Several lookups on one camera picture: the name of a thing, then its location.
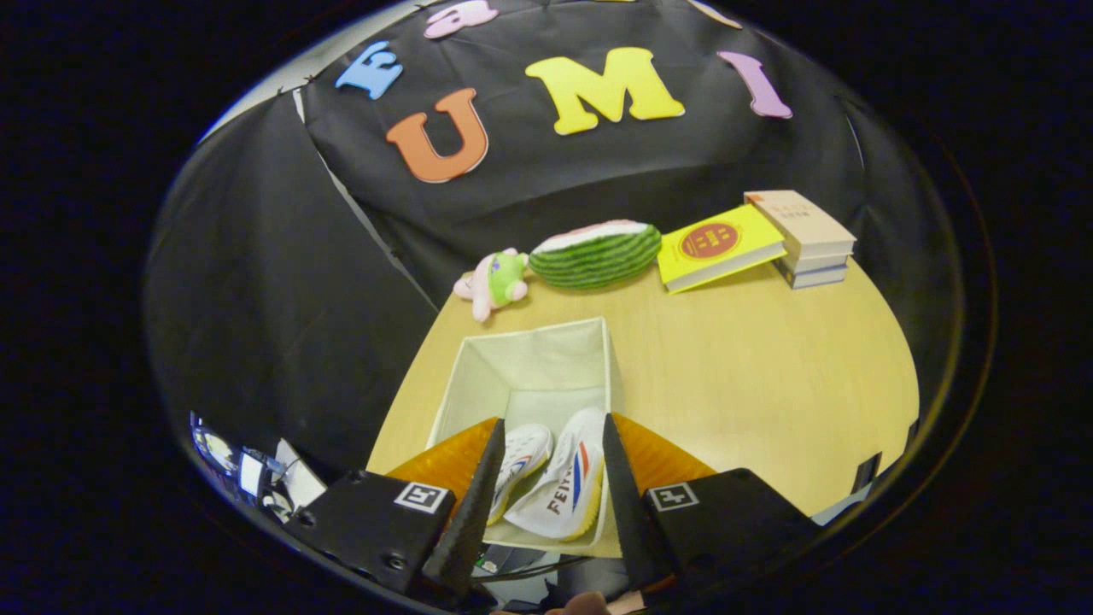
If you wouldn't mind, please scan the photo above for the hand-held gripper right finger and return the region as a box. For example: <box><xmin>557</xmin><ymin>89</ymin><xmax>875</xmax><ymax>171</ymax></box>
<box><xmin>602</xmin><ymin>413</ymin><xmax>825</xmax><ymax>592</ymax></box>

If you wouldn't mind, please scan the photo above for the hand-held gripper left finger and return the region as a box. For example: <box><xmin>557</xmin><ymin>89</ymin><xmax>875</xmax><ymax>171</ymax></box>
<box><xmin>286</xmin><ymin>417</ymin><xmax>506</xmax><ymax>599</ymax></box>

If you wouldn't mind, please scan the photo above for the white shoe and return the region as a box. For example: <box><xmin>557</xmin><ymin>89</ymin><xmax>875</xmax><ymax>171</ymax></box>
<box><xmin>488</xmin><ymin>424</ymin><xmax>554</xmax><ymax>524</ymax></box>
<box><xmin>504</xmin><ymin>407</ymin><xmax>609</xmax><ymax>541</ymax></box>

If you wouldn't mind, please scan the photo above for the beige fabric storage box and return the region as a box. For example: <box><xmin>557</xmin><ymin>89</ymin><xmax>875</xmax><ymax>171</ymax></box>
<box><xmin>424</xmin><ymin>317</ymin><xmax>624</xmax><ymax>558</ymax></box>

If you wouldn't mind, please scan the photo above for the pink and green plush toy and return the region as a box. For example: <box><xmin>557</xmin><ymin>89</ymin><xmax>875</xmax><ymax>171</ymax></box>
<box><xmin>454</xmin><ymin>248</ymin><xmax>530</xmax><ymax>323</ymax></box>

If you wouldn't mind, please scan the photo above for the watermelon slice plush cushion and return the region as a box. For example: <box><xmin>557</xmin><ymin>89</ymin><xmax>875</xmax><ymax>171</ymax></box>
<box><xmin>529</xmin><ymin>220</ymin><xmax>663</xmax><ymax>290</ymax></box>

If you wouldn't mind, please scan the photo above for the yellow book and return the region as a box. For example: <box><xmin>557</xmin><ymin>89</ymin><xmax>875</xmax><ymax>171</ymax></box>
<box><xmin>656</xmin><ymin>203</ymin><xmax>788</xmax><ymax>294</ymax></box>

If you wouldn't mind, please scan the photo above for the white book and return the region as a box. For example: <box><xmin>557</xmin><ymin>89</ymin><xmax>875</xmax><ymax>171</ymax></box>
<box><xmin>779</xmin><ymin>252</ymin><xmax>852</xmax><ymax>276</ymax></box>
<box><xmin>790</xmin><ymin>265</ymin><xmax>849</xmax><ymax>290</ymax></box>

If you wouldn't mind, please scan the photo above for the tan cover book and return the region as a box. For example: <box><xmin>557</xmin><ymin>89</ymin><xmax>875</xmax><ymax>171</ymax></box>
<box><xmin>745</xmin><ymin>190</ymin><xmax>857</xmax><ymax>259</ymax></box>

